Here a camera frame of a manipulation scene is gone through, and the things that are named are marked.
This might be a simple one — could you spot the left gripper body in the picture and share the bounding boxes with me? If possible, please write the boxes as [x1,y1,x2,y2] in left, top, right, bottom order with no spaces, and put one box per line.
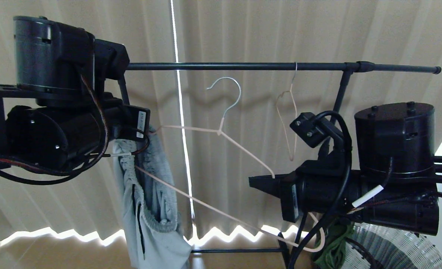
[5,105,151,171]

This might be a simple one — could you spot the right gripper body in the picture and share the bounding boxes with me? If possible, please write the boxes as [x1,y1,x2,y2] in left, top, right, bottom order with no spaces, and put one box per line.
[280,169,441,236]

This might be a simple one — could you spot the pink clothes hanger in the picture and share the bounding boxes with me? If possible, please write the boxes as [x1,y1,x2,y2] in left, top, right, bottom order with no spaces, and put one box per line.
[134,76,327,254]
[275,62,300,163]

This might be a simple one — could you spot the pale grey shorts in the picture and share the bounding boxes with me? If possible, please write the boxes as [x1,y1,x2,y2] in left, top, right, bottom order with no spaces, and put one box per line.
[112,124,193,269]

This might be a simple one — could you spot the white laundry basket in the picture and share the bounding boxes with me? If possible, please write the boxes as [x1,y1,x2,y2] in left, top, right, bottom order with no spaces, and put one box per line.
[340,222,442,269]

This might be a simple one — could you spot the black clothes rack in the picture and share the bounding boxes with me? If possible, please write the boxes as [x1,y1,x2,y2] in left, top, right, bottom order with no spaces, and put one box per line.
[117,60,442,269]

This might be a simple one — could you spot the green garment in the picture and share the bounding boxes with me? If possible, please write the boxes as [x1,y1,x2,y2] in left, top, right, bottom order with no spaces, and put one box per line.
[312,220,356,269]

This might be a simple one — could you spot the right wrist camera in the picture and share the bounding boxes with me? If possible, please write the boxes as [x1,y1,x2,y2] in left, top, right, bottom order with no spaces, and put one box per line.
[289,111,353,176]

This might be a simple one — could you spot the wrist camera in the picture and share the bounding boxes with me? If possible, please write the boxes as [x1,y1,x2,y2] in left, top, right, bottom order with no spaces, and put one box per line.
[289,111,353,176]
[93,38,131,81]

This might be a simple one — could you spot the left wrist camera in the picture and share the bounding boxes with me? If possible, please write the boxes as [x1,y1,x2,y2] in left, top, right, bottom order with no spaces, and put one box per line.
[93,38,131,81]

